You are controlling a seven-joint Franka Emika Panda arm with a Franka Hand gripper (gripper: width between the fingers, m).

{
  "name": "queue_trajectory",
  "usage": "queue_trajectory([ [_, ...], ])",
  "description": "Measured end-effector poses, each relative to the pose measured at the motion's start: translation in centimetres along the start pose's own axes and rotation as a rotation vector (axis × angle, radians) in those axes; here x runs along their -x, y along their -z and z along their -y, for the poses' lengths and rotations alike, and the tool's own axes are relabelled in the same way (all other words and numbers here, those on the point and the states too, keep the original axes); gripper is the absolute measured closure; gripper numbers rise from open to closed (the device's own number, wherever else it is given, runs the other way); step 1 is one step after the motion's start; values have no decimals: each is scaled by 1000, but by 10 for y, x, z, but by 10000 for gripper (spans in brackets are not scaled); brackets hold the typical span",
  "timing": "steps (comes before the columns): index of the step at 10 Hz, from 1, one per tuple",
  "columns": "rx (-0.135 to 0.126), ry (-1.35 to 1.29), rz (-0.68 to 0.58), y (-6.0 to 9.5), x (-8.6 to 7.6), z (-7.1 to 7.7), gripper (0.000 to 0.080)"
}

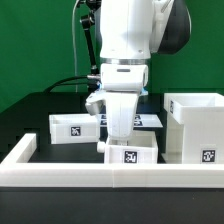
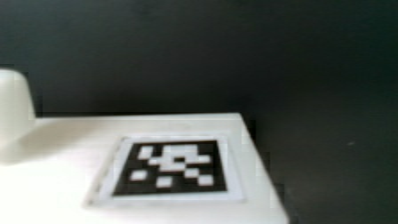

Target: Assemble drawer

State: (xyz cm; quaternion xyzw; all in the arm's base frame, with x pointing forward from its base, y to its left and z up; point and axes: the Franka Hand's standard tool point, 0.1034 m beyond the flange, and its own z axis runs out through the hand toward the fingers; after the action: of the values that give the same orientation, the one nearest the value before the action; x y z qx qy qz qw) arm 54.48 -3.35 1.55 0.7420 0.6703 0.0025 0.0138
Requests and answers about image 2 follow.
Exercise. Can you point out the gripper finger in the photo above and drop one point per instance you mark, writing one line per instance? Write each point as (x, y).
(16, 112)

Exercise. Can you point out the white front drawer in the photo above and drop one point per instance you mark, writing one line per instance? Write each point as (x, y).
(158, 169)

